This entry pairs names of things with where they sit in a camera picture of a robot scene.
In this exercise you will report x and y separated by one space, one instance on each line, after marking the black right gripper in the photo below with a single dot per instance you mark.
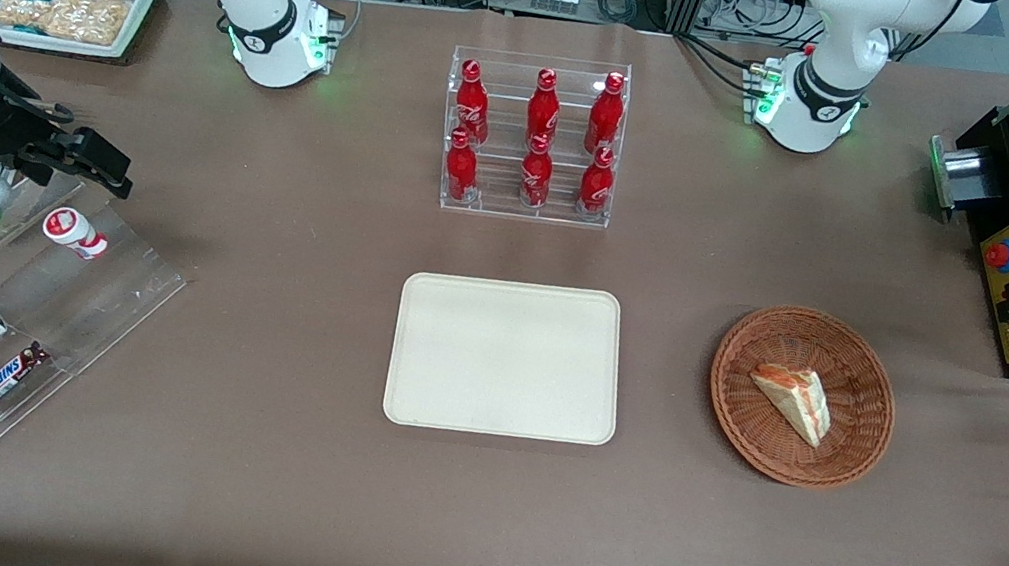
5 124

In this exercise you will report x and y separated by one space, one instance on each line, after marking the triangular sandwich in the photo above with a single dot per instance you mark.
795 398

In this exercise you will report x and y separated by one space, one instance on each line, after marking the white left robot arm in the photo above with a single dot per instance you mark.
825 81

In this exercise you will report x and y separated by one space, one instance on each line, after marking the white snack tray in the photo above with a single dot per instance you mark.
136 22

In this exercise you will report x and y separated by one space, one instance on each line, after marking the round brown wicker basket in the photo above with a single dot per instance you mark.
747 413

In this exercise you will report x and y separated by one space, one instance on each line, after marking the beige rectangular serving tray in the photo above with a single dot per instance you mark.
503 359

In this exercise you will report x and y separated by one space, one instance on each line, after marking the red emergency stop button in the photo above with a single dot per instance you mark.
999 255

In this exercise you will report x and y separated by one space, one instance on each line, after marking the white red yogurt bottle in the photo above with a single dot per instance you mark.
72 231

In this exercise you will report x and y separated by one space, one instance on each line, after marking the clear acrylic stepped display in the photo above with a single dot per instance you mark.
97 300

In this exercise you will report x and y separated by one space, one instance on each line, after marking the large peanut snack packet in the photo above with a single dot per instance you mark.
66 16

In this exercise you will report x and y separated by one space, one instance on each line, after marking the brown Snickers chocolate bar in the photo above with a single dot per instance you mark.
1 381

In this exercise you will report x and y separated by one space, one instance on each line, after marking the red cola bottle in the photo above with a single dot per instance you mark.
471 106
605 115
535 177
596 184
543 109
461 170

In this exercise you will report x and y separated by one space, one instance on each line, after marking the clear acrylic bottle rack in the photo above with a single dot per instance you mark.
495 201

